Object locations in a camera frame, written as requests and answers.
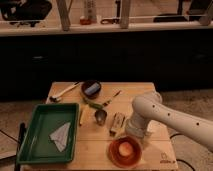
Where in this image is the brown rectangular brush block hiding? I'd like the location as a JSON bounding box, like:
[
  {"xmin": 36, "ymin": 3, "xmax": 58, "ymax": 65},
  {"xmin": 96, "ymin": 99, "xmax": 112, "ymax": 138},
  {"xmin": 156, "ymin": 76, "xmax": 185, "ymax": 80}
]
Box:
[{"xmin": 110, "ymin": 113, "xmax": 125, "ymax": 136}]

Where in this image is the black bar left of table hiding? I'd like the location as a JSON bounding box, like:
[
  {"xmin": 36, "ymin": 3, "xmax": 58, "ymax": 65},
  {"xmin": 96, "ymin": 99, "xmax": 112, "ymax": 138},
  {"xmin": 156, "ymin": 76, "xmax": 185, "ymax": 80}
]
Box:
[{"xmin": 14, "ymin": 122, "xmax": 26, "ymax": 171}]

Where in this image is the yellow banana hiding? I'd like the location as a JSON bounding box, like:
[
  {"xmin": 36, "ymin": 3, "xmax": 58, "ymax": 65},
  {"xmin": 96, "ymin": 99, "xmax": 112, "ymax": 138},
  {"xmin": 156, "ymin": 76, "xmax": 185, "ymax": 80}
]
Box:
[{"xmin": 79, "ymin": 104, "xmax": 90, "ymax": 126}]

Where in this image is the blue grey block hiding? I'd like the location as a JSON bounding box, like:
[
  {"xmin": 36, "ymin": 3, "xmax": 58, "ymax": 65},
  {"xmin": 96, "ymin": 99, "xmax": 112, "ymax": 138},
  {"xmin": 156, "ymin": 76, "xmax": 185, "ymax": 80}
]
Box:
[{"xmin": 84, "ymin": 83, "xmax": 100, "ymax": 96}]

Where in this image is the white folded cloth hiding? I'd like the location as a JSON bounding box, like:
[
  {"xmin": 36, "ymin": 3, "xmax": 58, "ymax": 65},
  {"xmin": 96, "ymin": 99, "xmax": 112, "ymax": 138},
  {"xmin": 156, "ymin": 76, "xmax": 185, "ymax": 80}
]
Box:
[{"xmin": 49, "ymin": 122, "xmax": 71, "ymax": 152}]

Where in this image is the black cable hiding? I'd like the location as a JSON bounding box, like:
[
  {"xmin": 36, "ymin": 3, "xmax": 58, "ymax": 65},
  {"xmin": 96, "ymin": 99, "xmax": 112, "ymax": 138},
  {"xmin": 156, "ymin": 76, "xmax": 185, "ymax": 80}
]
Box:
[{"xmin": 169, "ymin": 133, "xmax": 197, "ymax": 171}]

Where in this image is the red bowl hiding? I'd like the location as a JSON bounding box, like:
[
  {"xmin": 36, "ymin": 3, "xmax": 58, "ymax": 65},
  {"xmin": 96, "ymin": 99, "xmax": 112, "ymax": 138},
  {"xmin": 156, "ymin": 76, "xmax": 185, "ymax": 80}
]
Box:
[{"xmin": 108, "ymin": 136, "xmax": 142, "ymax": 168}]

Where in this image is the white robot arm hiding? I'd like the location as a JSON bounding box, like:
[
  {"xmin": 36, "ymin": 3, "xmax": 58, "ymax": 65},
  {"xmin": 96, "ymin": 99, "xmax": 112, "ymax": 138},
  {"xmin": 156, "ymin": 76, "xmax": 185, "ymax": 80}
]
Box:
[{"xmin": 125, "ymin": 91, "xmax": 213, "ymax": 152}]

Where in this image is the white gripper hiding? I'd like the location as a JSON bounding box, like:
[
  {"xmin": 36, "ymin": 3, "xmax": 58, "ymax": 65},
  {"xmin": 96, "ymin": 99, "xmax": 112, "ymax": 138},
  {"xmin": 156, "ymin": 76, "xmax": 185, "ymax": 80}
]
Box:
[{"xmin": 125, "ymin": 112, "xmax": 150, "ymax": 140}]

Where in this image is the green plastic tray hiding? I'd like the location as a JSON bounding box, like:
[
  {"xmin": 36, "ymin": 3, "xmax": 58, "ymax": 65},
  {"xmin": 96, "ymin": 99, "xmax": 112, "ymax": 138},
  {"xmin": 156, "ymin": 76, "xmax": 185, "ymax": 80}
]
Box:
[{"xmin": 17, "ymin": 103, "xmax": 79, "ymax": 164}]

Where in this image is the dark brown bowl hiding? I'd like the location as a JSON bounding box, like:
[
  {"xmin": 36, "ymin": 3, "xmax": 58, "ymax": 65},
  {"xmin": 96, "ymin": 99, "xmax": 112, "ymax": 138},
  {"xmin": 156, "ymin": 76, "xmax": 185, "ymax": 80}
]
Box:
[{"xmin": 81, "ymin": 80, "xmax": 101, "ymax": 99}]

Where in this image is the thin paint brush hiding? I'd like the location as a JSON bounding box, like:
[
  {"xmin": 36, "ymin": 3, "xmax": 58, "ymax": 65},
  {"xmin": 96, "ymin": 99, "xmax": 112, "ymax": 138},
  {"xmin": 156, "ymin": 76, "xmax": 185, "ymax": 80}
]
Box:
[{"xmin": 102, "ymin": 90, "xmax": 121, "ymax": 107}]

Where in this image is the green chili pepper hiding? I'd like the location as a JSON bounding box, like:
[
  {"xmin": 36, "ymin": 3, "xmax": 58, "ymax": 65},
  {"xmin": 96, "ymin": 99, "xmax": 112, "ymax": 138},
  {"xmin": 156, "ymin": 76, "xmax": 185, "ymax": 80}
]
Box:
[{"xmin": 83, "ymin": 97, "xmax": 103, "ymax": 109}]

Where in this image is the small metal cup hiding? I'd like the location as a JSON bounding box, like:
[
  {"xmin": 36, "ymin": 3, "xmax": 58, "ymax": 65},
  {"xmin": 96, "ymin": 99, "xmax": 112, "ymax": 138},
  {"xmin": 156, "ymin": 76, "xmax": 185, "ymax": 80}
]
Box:
[{"xmin": 95, "ymin": 109, "xmax": 107, "ymax": 126}]

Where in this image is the yellow apple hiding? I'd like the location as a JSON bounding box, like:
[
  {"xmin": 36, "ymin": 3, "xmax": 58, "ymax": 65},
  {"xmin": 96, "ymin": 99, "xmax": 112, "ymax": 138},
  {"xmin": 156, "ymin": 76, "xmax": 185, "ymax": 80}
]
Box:
[{"xmin": 119, "ymin": 144, "xmax": 132, "ymax": 157}]

